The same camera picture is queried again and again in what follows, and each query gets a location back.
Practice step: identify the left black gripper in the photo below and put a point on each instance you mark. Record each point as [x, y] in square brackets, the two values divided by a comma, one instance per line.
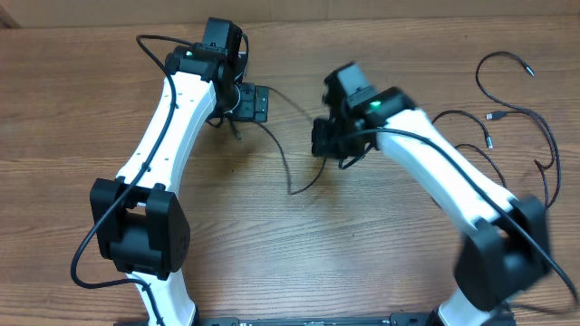
[248, 109]

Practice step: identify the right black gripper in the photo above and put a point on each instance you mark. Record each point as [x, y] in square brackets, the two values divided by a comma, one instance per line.
[323, 148]

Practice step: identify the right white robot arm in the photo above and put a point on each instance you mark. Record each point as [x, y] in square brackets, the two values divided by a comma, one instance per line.
[505, 239]

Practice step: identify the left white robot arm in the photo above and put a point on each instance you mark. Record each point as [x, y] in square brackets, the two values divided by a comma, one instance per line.
[139, 223]

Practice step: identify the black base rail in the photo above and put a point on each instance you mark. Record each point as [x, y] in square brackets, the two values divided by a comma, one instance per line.
[395, 319]

